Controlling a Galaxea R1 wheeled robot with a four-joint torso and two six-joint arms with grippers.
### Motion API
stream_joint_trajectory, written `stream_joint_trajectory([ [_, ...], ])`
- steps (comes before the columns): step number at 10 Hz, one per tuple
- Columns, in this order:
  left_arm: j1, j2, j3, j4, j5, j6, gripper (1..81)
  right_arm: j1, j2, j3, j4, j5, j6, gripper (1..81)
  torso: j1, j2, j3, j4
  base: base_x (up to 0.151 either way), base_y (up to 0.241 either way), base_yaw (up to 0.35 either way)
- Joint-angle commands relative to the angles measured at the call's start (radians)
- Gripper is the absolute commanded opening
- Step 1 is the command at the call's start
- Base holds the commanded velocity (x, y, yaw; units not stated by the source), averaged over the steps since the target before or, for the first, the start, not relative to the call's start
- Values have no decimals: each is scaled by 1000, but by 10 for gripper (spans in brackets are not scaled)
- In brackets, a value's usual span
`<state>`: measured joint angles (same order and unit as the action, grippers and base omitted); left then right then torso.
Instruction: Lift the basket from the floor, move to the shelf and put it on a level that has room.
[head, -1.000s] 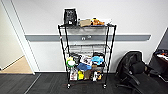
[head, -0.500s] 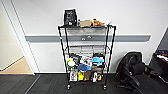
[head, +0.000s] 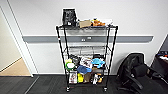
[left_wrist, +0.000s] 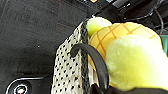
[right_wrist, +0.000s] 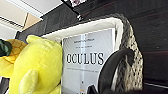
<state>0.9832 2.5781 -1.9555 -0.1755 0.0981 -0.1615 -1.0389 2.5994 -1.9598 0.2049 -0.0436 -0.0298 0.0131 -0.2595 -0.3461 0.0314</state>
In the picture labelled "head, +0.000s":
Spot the white printed box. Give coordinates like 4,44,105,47
78,56,94,69

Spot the plain black bag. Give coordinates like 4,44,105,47
68,54,81,67

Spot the light blue plush toy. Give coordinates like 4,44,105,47
91,57,106,69

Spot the dark blue plush toy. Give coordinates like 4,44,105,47
76,64,93,75

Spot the brown cardboard box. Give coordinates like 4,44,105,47
78,18,93,29

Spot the orange plush toy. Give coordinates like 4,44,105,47
90,17,107,28

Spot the tall brown carton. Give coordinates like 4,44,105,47
82,72,93,84

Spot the yellow package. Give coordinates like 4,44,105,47
76,72,85,84

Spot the red and white package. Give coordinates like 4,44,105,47
68,71,79,85

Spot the black bag with white print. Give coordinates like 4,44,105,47
61,8,79,28

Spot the black and white package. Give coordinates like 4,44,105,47
91,72,101,85

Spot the flat white box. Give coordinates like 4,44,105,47
101,18,115,27

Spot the small orange toy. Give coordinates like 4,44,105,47
98,76,105,85

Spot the black office chair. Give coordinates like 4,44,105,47
116,52,158,93

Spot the dark desk with clutter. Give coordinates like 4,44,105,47
154,49,168,80

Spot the white wall socket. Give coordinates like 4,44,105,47
86,36,93,41
80,37,87,42

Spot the black wire shelf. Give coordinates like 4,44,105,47
55,23,120,93

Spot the grey wall rail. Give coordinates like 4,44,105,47
22,35,155,44

